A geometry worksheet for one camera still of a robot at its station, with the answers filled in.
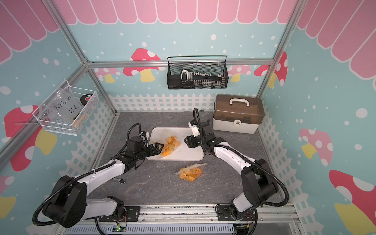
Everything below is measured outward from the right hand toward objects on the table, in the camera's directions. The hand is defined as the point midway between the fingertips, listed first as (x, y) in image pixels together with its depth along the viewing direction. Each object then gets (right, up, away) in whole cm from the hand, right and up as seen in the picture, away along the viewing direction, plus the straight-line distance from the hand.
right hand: (189, 137), depth 87 cm
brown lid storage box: (+30, +15, +3) cm, 34 cm away
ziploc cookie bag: (+1, -21, 0) cm, 21 cm away
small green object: (+10, +20, +39) cm, 45 cm away
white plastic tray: (-4, -11, +10) cm, 15 cm away
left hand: (-18, -7, +1) cm, 20 cm away
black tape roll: (-58, +22, -6) cm, 62 cm away
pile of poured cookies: (-12, -4, +13) cm, 18 cm away
